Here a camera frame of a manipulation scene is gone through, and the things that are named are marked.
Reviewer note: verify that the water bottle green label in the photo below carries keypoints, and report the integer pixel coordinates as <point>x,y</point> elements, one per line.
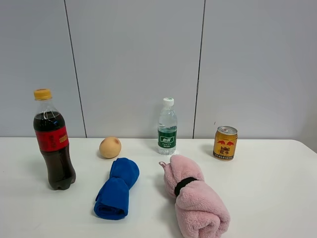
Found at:
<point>167,128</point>

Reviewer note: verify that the gold energy drink can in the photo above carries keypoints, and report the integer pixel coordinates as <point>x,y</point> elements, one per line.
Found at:
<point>225,143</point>

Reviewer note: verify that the black band on pink towel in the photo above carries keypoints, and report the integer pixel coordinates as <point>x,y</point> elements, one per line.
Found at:
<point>182,184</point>

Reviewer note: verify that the yellowish peach fruit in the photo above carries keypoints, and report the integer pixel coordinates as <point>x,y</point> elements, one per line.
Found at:
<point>110,147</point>

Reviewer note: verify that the blue towel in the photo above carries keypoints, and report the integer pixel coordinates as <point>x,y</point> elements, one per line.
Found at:
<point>112,201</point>

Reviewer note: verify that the rolled pink fluffy towel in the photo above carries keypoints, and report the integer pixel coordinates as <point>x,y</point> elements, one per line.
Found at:
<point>199,210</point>

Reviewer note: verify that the cola bottle yellow cap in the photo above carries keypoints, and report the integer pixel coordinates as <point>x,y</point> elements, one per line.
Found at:
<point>50,130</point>

